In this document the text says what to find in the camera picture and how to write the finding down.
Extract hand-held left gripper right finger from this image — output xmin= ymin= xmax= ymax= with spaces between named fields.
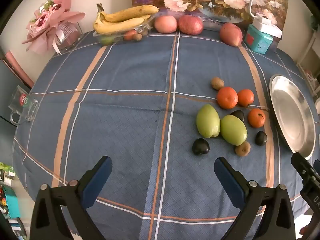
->
xmin=214 ymin=157 xmax=299 ymax=240

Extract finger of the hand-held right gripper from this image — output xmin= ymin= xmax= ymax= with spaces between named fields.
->
xmin=291 ymin=151 xmax=314 ymax=181

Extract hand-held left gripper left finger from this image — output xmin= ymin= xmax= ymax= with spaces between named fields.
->
xmin=29 ymin=156 xmax=113 ymax=240

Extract brown kiwi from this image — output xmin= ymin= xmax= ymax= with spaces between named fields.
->
xmin=235 ymin=141 xmax=251 ymax=157
xmin=211 ymin=77 xmax=225 ymax=90

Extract dark plum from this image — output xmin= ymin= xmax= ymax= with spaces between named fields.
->
xmin=255 ymin=131 xmax=268 ymax=146
xmin=192 ymin=138 xmax=210 ymax=155
xmin=230 ymin=110 xmax=245 ymax=123

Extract green mango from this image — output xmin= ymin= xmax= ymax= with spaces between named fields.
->
xmin=220 ymin=115 xmax=248 ymax=146
xmin=196 ymin=104 xmax=221 ymax=138

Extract round metal plate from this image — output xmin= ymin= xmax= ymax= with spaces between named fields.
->
xmin=269 ymin=74 xmax=316 ymax=160

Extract orange tangerine with dark spots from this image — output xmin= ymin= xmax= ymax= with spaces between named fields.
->
xmin=248 ymin=108 xmax=266 ymax=128

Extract blue plaid tablecloth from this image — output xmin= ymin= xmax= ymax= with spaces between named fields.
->
xmin=11 ymin=29 xmax=320 ymax=240

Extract large orange tangerine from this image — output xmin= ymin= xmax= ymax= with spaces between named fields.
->
xmin=216 ymin=87 xmax=238 ymax=110

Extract small orange tangerine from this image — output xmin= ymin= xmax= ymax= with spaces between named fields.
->
xmin=237 ymin=89 xmax=255 ymax=107

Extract glass mug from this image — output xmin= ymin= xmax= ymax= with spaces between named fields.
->
xmin=9 ymin=85 xmax=39 ymax=126

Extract teal tin box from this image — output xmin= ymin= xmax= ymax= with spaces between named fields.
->
xmin=244 ymin=24 xmax=273 ymax=54

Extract green fruit in dish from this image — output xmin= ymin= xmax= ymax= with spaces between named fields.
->
xmin=100 ymin=35 xmax=114 ymax=46

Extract white box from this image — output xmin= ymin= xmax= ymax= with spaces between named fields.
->
xmin=252 ymin=17 xmax=282 ymax=37

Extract orange fruit in dish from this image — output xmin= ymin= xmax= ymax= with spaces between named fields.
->
xmin=123 ymin=29 xmax=137 ymax=41

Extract dark red apple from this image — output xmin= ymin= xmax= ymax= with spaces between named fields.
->
xmin=178 ymin=15 xmax=203 ymax=35

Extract clear plastic fruit tray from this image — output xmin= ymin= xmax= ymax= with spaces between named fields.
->
xmin=93 ymin=20 xmax=154 ymax=46

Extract pink flower bouquet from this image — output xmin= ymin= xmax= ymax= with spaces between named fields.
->
xmin=21 ymin=0 xmax=86 ymax=55

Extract pink apple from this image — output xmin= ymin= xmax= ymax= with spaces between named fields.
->
xmin=154 ymin=15 xmax=178 ymax=33

